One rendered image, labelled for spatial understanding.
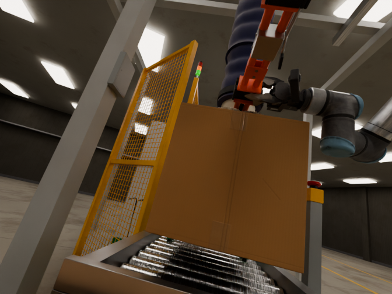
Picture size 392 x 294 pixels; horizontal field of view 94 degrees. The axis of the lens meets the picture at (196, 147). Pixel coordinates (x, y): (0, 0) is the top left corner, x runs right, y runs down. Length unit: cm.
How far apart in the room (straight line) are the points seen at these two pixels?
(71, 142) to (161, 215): 106
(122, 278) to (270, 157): 46
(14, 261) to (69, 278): 103
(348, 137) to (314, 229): 57
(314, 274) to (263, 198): 69
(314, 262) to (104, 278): 93
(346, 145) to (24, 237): 161
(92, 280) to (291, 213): 48
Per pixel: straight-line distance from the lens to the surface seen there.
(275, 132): 59
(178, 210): 52
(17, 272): 154
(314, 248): 116
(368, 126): 85
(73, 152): 144
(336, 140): 72
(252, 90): 68
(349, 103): 78
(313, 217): 116
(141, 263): 81
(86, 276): 53
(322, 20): 314
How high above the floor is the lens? 78
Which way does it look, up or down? 17 degrees up
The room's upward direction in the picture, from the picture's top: 13 degrees clockwise
